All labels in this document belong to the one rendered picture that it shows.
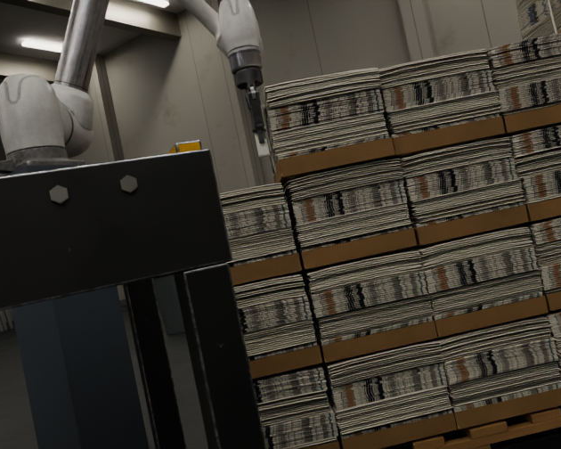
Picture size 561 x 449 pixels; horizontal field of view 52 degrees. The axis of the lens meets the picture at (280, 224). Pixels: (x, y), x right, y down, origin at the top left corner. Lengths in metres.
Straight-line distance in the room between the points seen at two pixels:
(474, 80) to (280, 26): 7.96
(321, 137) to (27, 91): 0.79
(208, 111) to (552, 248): 8.91
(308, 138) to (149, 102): 9.87
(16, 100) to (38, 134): 0.11
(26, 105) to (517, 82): 1.27
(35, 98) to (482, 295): 1.26
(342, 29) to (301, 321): 7.61
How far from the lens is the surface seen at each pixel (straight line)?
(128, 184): 0.58
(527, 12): 2.06
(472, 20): 8.09
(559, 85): 1.66
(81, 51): 1.91
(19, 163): 1.65
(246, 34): 1.63
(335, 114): 1.44
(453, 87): 1.55
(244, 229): 1.39
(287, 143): 1.42
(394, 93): 1.50
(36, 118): 1.67
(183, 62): 10.66
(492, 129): 1.55
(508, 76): 1.61
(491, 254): 1.52
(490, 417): 1.58
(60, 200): 0.58
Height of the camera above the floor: 0.69
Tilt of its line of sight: 1 degrees up
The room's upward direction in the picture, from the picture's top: 12 degrees counter-clockwise
